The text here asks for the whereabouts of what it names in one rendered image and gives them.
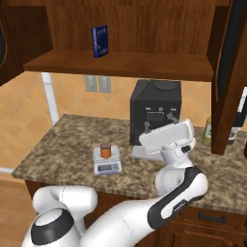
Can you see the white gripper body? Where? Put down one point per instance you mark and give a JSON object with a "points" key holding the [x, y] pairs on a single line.
{"points": [[167, 135]]}

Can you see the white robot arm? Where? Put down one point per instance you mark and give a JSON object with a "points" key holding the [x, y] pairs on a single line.
{"points": [[122, 218]]}

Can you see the orange jam jar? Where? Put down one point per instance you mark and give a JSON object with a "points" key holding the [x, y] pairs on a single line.
{"points": [[105, 150]]}

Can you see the white digital scale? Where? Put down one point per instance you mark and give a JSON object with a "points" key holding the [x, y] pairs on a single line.
{"points": [[107, 164]]}

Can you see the wooden cabinet door with dark panel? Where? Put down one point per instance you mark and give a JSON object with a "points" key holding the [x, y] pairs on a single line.
{"points": [[230, 80]]}

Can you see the wooden base cabinet door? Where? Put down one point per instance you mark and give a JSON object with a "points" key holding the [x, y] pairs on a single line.
{"points": [[205, 239]]}

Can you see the black coffee machine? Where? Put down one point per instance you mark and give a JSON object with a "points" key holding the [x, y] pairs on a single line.
{"points": [[154, 99]]}

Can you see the yellow-green bottle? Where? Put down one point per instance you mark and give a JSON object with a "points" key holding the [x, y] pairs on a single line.
{"points": [[207, 130]]}

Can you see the dark bottle with white neck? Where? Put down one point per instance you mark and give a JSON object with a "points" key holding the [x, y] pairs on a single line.
{"points": [[236, 123]]}

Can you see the blue box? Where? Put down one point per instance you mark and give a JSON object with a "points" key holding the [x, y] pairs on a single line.
{"points": [[100, 41]]}

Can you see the wooden drawer front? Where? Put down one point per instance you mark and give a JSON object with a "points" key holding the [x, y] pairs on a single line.
{"points": [[231, 222]]}

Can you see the grey wall socket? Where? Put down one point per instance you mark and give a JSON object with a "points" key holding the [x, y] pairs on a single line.
{"points": [[104, 84], [90, 83]]}

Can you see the wooden wall cabinet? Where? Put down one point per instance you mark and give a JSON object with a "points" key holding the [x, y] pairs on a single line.
{"points": [[128, 64]]}

